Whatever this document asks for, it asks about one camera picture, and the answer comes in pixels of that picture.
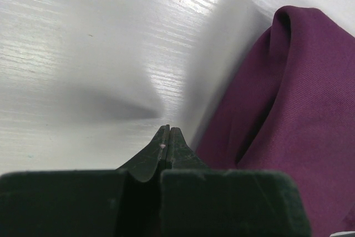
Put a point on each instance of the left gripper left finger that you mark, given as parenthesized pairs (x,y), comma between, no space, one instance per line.
(114,202)

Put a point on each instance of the purple cloth drape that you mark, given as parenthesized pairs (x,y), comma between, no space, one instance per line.
(290,107)

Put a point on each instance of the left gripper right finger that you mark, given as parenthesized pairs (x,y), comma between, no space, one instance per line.
(199,201)

